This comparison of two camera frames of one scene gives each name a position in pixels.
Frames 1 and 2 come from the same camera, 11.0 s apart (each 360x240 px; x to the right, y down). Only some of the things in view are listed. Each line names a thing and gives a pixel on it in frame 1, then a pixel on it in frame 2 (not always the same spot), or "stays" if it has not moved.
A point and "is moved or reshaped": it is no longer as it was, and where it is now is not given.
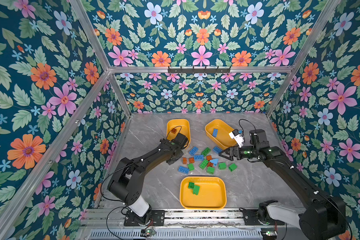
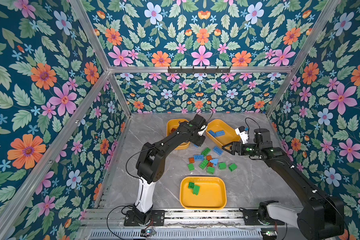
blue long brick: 198,157 stays
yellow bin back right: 217,132 stays
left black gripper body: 180,155 → 198,139
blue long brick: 183,169 → 219,133
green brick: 196,189 stays
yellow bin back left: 175,126 stays
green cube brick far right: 232,167 stays
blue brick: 215,132 is moved or reshaped
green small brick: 191,185 stays
